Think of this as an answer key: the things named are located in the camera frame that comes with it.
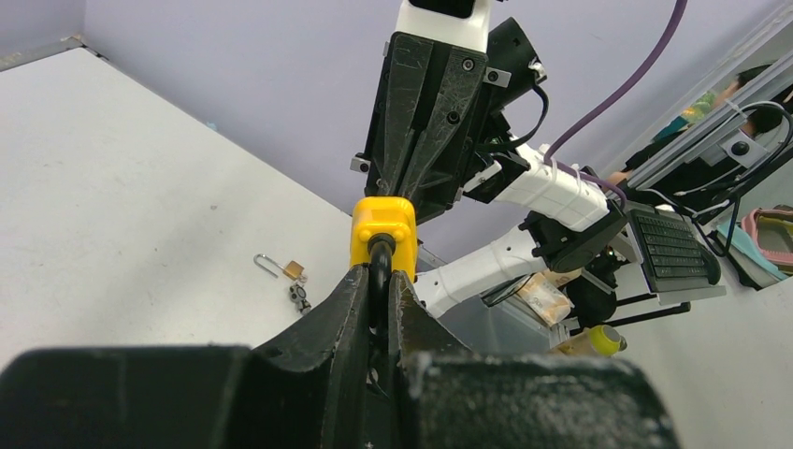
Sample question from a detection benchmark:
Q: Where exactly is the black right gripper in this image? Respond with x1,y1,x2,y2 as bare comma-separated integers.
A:
359,32,514,224

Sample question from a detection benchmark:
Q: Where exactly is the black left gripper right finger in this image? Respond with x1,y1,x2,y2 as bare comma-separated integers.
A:
387,271,680,448

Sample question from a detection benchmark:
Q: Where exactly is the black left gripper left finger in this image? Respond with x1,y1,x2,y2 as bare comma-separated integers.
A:
1,266,368,448

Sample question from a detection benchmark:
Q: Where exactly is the yellow padlock with keys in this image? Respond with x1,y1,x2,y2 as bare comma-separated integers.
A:
350,196,418,348

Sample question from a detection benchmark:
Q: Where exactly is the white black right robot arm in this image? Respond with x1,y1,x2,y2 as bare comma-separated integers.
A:
351,1,626,315

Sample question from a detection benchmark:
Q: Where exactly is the small brass padlock with keys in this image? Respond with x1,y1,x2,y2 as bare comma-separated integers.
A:
252,253,312,316

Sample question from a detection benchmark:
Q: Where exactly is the yellow capped bottle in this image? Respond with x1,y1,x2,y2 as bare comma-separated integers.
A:
549,325,627,357

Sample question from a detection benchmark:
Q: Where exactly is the black keyboard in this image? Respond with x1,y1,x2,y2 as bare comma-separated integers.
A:
627,209,721,293

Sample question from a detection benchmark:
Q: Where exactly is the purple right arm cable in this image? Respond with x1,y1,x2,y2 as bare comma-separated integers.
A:
541,0,690,209

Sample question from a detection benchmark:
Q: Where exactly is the aluminium rail frame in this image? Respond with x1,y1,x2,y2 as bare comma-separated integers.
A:
627,51,792,197

